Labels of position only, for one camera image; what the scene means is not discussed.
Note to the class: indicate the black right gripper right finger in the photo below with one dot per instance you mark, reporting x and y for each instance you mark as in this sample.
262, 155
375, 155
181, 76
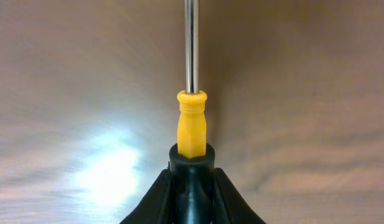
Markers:
229, 207

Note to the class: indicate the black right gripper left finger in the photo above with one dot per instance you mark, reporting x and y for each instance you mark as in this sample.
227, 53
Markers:
155, 206

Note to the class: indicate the black yellow screwdriver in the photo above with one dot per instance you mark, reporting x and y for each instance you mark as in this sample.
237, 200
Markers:
191, 163

